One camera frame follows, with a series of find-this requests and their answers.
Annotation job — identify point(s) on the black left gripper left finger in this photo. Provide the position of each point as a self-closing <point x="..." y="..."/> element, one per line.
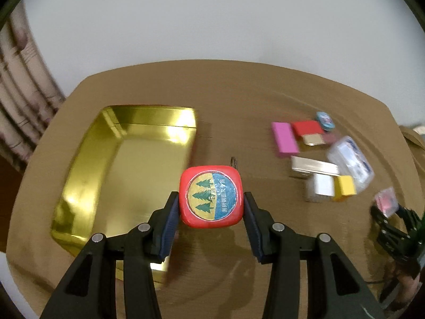
<point x="87" y="289"/>

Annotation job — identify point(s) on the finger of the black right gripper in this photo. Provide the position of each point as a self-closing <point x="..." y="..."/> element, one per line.
<point x="413" y="223"/>
<point x="398" y="244"/>

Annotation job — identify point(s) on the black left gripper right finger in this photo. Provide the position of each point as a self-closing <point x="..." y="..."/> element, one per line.
<point x="335" y="288"/>

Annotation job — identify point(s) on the clear pink card packet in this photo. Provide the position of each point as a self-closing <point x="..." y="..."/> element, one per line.
<point x="387" y="202"/>

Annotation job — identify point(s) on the clear plastic floss box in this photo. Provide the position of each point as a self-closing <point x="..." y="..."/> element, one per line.
<point x="351" y="161"/>

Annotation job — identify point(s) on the white small box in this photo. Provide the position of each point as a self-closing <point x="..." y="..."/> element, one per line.
<point x="319" y="187"/>

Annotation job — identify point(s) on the small blue cartoon tin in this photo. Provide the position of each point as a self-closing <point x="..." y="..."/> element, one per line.
<point x="325" y="121"/>

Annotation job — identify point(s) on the pink rectangular block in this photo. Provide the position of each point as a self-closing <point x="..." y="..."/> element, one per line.
<point x="285" y="140"/>

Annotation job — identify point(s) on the gold cap red lipstick box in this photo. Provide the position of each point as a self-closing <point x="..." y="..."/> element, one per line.
<point x="319" y="139"/>

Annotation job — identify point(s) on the yellow wooden block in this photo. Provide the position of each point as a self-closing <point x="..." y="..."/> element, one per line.
<point x="344" y="187"/>

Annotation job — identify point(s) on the brown cloth covered chair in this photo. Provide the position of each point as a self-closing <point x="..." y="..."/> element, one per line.
<point x="416" y="145"/>

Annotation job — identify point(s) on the silver metal bar box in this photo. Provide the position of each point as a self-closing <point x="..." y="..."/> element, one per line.
<point x="304" y="167"/>

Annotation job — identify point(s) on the red rectangular block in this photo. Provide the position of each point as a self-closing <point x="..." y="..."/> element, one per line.
<point x="306" y="127"/>

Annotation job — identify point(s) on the gold tin tray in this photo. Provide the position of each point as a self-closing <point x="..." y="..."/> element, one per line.
<point x="128" y="162"/>

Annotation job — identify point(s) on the patterned beige curtain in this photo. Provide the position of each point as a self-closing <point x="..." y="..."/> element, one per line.
<point x="30" y="97"/>

